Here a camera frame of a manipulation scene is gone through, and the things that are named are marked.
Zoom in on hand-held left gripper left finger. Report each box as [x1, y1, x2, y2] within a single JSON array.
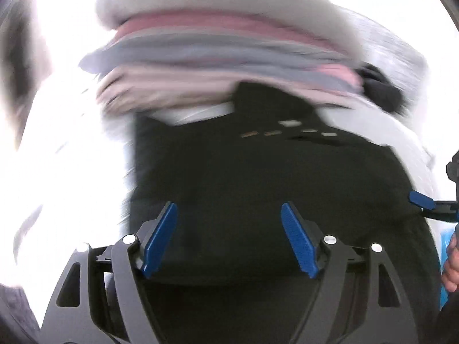
[[41, 202, 179, 344]]

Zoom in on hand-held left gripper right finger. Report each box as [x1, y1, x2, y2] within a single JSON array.
[[281, 202, 420, 344]]

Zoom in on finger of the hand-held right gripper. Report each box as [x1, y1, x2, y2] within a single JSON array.
[[409, 191, 459, 223]]

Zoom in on black pants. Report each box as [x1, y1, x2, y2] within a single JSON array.
[[122, 81, 442, 344]]

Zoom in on person's right forearm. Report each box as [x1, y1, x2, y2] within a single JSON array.
[[433, 288, 459, 344]]

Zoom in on person's right hand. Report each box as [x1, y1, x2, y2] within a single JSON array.
[[441, 230, 459, 295]]

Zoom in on grey quilted bed mattress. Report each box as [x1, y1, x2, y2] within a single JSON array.
[[14, 61, 445, 294]]

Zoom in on black jacket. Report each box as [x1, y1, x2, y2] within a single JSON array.
[[358, 63, 404, 116]]

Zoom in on grey quilted pad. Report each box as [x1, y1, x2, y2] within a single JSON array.
[[353, 14, 428, 92]]

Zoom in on beige folded blanket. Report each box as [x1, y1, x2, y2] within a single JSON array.
[[96, 65, 359, 116]]

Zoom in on dark fuzzy cloth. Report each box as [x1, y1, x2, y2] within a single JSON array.
[[0, 282, 41, 344]]

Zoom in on grey folded blanket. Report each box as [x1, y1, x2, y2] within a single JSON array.
[[78, 35, 363, 95]]

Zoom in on pink folded blanket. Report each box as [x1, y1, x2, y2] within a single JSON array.
[[115, 13, 363, 92]]

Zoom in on dark curtain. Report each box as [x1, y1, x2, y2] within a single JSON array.
[[0, 14, 52, 124]]

